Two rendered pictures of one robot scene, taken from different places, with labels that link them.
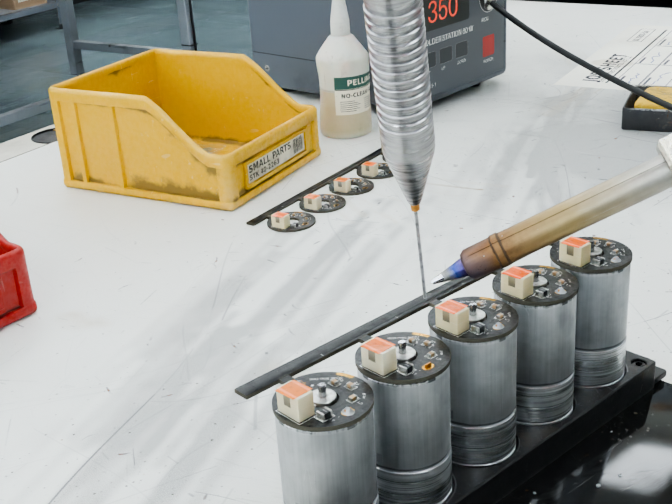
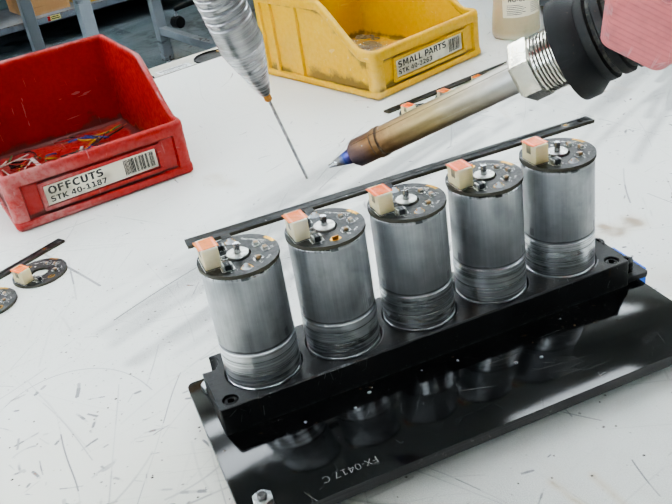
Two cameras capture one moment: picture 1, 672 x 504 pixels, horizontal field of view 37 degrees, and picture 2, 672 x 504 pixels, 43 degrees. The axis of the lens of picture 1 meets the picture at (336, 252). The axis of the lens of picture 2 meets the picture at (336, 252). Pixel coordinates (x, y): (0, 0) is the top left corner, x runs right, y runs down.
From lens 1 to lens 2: 11 cm
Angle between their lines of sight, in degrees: 22
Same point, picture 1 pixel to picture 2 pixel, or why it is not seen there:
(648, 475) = (566, 361)
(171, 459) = not seen: hidden behind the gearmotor
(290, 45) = not seen: outside the picture
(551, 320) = (485, 211)
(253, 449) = not seen: hidden behind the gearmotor
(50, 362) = (180, 211)
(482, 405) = (405, 278)
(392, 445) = (309, 301)
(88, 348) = (211, 203)
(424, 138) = (238, 37)
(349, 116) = (514, 19)
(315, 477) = (222, 316)
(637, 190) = (485, 93)
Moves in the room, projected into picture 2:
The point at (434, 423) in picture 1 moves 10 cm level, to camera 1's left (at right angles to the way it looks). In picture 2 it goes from (342, 287) to (68, 270)
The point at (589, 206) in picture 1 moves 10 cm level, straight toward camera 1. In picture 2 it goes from (445, 106) to (173, 316)
